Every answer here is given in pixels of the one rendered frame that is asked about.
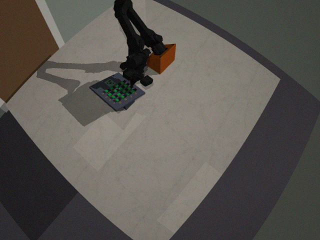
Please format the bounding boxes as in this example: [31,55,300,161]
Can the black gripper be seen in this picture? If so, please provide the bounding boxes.
[120,62,153,87]

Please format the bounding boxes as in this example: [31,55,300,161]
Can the dark grey switch panel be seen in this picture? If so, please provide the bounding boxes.
[89,72,145,111]

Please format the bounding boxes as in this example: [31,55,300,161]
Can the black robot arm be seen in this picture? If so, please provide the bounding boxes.
[113,0,168,81]

